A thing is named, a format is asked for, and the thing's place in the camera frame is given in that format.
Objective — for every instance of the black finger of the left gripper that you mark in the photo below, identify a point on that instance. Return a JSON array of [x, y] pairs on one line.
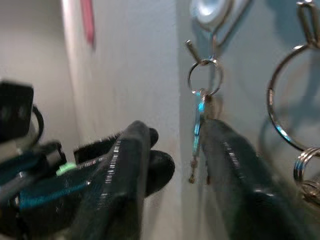
[[153, 136], [161, 172]]

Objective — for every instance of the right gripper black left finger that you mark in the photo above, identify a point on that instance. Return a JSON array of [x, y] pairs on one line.
[[120, 190]]

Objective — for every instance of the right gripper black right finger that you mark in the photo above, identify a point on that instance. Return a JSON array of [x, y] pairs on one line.
[[240, 190]]

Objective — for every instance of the silver key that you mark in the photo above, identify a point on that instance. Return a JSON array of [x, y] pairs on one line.
[[197, 130]]

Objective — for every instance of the white round hook base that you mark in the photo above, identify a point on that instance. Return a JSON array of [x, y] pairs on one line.
[[207, 12]]

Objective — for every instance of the pink strip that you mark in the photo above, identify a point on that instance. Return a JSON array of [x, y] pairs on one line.
[[88, 20]]

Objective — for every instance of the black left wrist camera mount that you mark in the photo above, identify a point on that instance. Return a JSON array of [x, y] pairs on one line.
[[15, 110]]

